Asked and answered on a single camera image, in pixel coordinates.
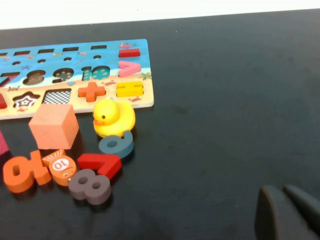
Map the pink greater-than sign piece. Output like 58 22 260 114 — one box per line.
117 60 142 78

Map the red number seven piece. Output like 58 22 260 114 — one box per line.
76 153 123 185

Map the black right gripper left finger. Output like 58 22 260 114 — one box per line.
254 184 319 240

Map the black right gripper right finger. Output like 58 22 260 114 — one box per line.
282 184 320 235

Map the red minus sign piece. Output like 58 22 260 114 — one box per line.
118 48 141 59

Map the magenta foam cube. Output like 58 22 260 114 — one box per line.
0 131 11 163

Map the orange plus sign piece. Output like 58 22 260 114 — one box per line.
77 81 107 103

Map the brown number eight piece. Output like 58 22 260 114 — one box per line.
67 168 113 206

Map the orange wooden fish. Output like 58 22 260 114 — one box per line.
41 149 78 187

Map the blue-grey number nine piece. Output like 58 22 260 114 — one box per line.
98 130 135 160

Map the salmon foam cube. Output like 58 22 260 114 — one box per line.
28 103 80 150

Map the colourful wooden number puzzle board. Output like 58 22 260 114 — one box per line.
0 38 155 121

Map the yellow equals sign piece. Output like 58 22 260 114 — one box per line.
116 81 145 98

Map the yellow rubber duck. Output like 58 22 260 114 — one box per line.
92 98 136 138

